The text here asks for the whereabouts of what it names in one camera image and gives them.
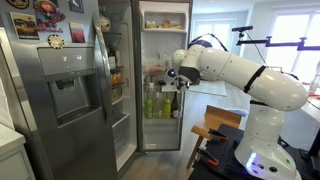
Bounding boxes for dark wine bottle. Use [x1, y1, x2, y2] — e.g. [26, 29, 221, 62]
[170, 90, 181, 119]

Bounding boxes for small window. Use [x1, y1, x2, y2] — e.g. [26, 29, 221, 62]
[192, 19, 237, 56]

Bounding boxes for round dark magnet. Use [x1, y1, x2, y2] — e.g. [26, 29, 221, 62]
[6, 0, 30, 10]

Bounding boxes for black stereo camera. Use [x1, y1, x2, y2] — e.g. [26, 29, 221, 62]
[231, 25, 254, 33]

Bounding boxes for wooden chair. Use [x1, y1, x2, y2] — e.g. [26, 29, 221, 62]
[185, 104, 244, 170]

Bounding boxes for butter packs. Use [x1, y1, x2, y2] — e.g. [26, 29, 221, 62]
[145, 19, 185, 30]

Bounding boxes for orange black clamp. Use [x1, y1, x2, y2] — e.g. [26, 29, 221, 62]
[195, 147, 221, 168]
[207, 128, 230, 142]

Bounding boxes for orange white plastic tub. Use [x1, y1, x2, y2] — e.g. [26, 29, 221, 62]
[145, 64, 166, 77]

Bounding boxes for pale green cabbage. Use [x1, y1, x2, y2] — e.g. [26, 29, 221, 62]
[99, 14, 112, 33]

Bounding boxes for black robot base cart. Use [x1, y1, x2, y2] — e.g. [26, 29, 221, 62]
[187, 123, 320, 180]

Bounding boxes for stainless steel freezer door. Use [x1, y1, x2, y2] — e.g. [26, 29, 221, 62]
[0, 0, 118, 180]

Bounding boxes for clear crisper drawer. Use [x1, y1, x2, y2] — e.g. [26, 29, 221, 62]
[111, 113, 138, 168]

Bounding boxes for round gold magnet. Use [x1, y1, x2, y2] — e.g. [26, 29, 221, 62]
[47, 34, 66, 50]

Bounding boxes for steel freezer door handle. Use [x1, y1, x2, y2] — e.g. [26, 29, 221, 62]
[91, 12, 113, 125]

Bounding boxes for white lower counter cabinet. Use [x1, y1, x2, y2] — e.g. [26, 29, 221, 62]
[0, 123, 37, 180]

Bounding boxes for yellow fruit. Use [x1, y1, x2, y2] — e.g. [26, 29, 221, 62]
[110, 71, 124, 87]

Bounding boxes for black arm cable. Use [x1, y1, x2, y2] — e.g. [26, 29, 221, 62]
[187, 32, 231, 53]

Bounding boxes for yellow green bottle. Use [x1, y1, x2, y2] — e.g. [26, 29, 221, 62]
[162, 92, 173, 119]

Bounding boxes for city postcard magnet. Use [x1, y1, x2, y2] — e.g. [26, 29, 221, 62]
[9, 11, 41, 41]

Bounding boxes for pale green bottle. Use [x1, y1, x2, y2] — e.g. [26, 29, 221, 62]
[153, 90, 164, 119]

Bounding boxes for white table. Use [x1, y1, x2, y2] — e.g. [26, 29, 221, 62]
[299, 94, 320, 125]

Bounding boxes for fridge cabinet white interior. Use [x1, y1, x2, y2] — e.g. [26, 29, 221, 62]
[97, 0, 140, 179]

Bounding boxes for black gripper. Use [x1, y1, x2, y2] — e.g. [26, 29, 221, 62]
[175, 77, 193, 93]

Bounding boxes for open fridge door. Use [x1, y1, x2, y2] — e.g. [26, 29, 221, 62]
[132, 0, 194, 154]

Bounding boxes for green bottle white cap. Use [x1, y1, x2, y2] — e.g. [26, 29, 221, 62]
[144, 82, 155, 120]

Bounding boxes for water ice dispenser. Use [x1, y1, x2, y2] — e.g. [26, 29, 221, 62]
[37, 46, 103, 128]

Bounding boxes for red landscape postcard magnet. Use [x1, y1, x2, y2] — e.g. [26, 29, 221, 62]
[68, 21, 87, 44]

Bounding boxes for dark picture magnet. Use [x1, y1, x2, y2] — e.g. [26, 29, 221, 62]
[68, 0, 85, 15]

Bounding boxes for large window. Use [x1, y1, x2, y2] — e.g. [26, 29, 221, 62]
[266, 8, 320, 84]

